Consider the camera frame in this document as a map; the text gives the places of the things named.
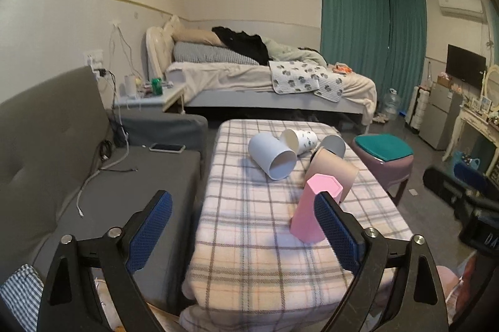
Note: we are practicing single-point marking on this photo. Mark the white framed mirror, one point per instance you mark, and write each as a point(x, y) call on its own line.
point(492, 82)

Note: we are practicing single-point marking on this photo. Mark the smartphone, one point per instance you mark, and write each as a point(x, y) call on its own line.
point(167, 147)

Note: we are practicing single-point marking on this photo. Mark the white tumbler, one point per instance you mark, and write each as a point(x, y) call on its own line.
point(130, 85)

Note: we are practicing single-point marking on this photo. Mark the pink cloth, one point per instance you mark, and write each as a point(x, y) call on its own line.
point(446, 281)

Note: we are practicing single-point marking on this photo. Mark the white leaf-print cup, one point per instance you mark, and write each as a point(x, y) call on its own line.
point(300, 140)

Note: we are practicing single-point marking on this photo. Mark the blue bag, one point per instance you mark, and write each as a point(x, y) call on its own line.
point(466, 162)

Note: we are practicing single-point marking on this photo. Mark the orange packet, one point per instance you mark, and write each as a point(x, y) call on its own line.
point(343, 69)

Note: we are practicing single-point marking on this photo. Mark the teal seat cushion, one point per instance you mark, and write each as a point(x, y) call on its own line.
point(384, 147)

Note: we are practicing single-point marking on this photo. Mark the pink hexagonal cup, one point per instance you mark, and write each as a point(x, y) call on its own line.
point(312, 207)

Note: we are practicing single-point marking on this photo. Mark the green can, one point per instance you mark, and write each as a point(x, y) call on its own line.
point(156, 85)

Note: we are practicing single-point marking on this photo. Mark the teal curtain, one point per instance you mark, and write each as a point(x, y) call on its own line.
point(358, 39)

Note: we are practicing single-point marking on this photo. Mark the wall power outlet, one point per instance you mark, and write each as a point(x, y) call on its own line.
point(93, 59)

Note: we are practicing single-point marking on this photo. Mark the clear water jug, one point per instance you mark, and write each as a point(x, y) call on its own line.
point(391, 104)

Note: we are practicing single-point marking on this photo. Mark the blue striped cloth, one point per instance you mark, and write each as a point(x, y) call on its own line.
point(19, 289)

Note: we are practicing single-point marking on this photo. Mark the purple plastic stool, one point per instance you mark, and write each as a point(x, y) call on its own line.
point(386, 172)

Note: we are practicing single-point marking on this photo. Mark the grey sofa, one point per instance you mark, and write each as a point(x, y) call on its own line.
point(46, 145)

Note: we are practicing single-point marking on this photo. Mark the bed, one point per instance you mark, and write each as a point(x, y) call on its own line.
point(241, 78)

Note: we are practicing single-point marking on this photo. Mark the leaf-print mat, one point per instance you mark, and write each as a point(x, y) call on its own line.
point(302, 79)

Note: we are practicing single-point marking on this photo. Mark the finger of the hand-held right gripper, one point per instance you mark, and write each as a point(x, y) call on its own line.
point(444, 182)
point(469, 173)

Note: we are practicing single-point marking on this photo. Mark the grey small fridge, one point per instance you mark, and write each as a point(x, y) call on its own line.
point(440, 117)

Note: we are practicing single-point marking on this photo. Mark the plaid tablecloth table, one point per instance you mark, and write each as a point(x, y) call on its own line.
point(249, 238)

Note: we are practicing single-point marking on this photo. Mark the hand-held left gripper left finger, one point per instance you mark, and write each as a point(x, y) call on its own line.
point(150, 230)

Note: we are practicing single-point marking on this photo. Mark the pale green quilt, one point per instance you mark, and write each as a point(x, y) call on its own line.
point(290, 52)

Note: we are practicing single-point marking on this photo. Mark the white bedside table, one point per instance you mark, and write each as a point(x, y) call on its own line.
point(152, 100)

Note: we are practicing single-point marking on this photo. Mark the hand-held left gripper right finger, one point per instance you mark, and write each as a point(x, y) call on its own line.
point(337, 234)

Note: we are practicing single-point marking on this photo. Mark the black clothing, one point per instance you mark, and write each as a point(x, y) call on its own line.
point(243, 43)

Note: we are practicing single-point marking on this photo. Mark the beige cup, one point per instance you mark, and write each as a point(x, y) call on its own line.
point(335, 170)

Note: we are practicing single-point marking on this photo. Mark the black television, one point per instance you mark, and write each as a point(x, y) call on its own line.
point(466, 65)

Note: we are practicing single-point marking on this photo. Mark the beige pillow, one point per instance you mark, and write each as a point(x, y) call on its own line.
point(195, 36)

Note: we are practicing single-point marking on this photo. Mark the pale blue cup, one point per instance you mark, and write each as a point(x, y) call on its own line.
point(271, 156)

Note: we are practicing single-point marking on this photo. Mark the white air conditioner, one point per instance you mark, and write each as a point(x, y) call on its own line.
point(462, 6)

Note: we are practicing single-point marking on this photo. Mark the grey striped pillow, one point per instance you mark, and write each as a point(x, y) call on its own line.
point(212, 53)

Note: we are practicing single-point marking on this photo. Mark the white dressing table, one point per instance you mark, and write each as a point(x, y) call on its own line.
point(477, 129)

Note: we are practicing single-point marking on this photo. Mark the grey cup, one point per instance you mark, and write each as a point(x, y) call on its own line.
point(334, 145)

